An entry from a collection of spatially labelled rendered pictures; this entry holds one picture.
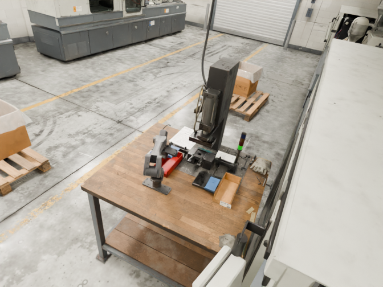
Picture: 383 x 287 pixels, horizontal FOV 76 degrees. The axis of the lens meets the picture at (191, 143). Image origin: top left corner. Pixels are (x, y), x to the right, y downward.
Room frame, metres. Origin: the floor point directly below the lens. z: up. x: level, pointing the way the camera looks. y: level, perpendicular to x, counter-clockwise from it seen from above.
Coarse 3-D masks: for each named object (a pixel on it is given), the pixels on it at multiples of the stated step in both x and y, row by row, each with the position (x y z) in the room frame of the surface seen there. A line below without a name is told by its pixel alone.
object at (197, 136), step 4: (216, 128) 1.62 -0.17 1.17; (196, 132) 1.57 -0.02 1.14; (200, 132) 1.51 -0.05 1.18; (204, 132) 1.50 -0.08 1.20; (212, 132) 1.54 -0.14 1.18; (192, 136) 1.51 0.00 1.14; (196, 136) 1.52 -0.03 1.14; (200, 136) 1.46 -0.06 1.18; (204, 136) 1.47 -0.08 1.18; (208, 136) 1.48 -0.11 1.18; (212, 136) 1.52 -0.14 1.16; (192, 140) 1.49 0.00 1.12; (196, 140) 1.48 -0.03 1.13; (200, 140) 1.47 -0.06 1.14; (204, 140) 1.45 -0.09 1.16; (208, 140) 1.47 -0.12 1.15; (212, 140) 1.50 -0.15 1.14; (200, 144) 1.47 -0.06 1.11; (204, 144) 1.46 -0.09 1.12; (208, 144) 1.45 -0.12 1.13; (212, 144) 1.45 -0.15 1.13
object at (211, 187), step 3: (210, 177) 1.33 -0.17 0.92; (213, 177) 1.34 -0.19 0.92; (210, 180) 1.31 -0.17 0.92; (213, 180) 1.31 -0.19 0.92; (216, 180) 1.31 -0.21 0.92; (219, 180) 1.32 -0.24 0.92; (207, 183) 1.27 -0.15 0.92; (210, 183) 1.27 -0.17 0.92; (213, 183) 1.27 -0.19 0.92; (216, 183) 1.28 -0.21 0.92; (207, 186) 1.24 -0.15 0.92; (210, 186) 1.24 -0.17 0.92; (213, 186) 1.25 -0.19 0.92; (216, 186) 1.25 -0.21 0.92; (207, 189) 1.20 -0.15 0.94; (210, 189) 1.22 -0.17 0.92; (213, 189) 1.22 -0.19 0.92
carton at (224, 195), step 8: (224, 176) 1.32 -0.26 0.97; (232, 176) 1.34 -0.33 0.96; (224, 184) 1.30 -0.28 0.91; (232, 184) 1.31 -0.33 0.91; (216, 192) 1.17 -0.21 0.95; (224, 192) 1.22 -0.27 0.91; (232, 192) 1.23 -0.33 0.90; (216, 200) 1.12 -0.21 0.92; (224, 200) 1.15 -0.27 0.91; (232, 200) 1.13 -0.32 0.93
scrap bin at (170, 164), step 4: (180, 156) 1.48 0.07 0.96; (164, 160) 1.48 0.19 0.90; (168, 160) 1.48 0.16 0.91; (172, 160) 1.49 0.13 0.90; (176, 160) 1.50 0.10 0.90; (180, 160) 1.49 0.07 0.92; (164, 164) 1.43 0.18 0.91; (168, 164) 1.44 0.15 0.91; (172, 164) 1.44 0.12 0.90; (176, 164) 1.42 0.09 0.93; (164, 168) 1.38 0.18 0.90; (168, 168) 1.39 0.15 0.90; (172, 168) 1.36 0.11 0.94; (164, 172) 1.34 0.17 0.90; (168, 172) 1.30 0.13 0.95; (164, 176) 1.30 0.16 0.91; (168, 176) 1.31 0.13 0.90
